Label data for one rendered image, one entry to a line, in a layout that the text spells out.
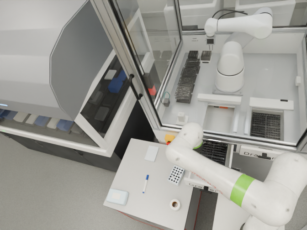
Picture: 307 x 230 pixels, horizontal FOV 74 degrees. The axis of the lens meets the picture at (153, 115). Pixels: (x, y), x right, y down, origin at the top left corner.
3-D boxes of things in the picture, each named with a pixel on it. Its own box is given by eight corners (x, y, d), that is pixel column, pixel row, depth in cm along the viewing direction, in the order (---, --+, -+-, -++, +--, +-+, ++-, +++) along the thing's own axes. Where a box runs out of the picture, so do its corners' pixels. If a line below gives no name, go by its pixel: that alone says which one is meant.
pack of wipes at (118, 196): (129, 192, 154) (127, 190, 151) (125, 206, 149) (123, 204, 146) (112, 189, 159) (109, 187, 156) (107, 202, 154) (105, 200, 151)
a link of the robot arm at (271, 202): (297, 206, 73) (302, 193, 65) (282, 239, 68) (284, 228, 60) (246, 180, 85) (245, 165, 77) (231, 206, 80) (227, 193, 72)
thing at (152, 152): (154, 162, 164) (154, 161, 162) (144, 159, 167) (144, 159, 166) (159, 148, 170) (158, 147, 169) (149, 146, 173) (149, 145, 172)
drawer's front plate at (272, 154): (287, 163, 134) (291, 156, 125) (239, 154, 145) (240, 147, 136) (287, 160, 135) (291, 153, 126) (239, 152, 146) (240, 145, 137)
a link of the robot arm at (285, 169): (290, 203, 109) (324, 157, 70) (277, 230, 104) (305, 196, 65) (265, 189, 117) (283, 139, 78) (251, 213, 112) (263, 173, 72)
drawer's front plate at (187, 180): (230, 196, 131) (230, 191, 122) (185, 184, 142) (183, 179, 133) (230, 193, 132) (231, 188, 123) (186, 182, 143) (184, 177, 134)
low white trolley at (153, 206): (193, 243, 190) (183, 232, 131) (134, 221, 214) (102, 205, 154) (205, 181, 219) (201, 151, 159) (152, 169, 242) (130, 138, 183)
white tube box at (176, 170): (177, 186, 148) (177, 184, 145) (167, 181, 152) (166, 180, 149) (185, 170, 153) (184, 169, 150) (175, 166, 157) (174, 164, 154)
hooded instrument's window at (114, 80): (103, 150, 164) (72, 119, 129) (-27, 121, 231) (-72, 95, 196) (149, 55, 221) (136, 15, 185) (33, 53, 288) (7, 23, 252)
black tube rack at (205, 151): (223, 178, 137) (223, 175, 131) (196, 172, 143) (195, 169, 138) (227, 148, 148) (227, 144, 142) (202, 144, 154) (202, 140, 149)
